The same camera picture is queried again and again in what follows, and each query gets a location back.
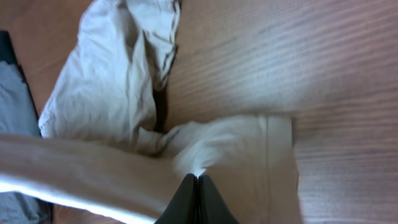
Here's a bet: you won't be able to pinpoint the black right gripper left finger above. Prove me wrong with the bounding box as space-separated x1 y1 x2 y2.
155 174 198 224

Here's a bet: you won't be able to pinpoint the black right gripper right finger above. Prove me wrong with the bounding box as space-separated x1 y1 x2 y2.
198 175 238 224

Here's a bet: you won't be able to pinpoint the beige khaki shorts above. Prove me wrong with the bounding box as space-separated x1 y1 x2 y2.
1 1 302 223

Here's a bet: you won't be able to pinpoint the black garment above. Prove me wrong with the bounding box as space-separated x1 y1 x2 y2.
0 30 53 224

